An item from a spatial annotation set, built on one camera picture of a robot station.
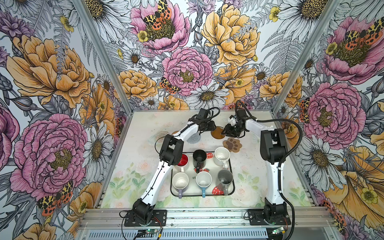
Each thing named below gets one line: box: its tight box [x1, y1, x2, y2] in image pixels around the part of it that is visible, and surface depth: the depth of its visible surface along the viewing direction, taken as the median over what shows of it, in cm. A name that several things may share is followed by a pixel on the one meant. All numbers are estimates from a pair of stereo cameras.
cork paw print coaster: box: [223, 137, 243, 153], surface depth 104 cm
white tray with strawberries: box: [171, 152, 235, 197], surface depth 85 cm
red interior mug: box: [176, 153, 189, 173], surface depth 87 cm
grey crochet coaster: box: [186, 132, 201, 144], surface depth 107 cm
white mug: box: [213, 146, 231, 169], surface depth 91 cm
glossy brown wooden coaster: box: [211, 126, 226, 140], surface depth 111 cm
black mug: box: [192, 149, 207, 174], surface depth 89 cm
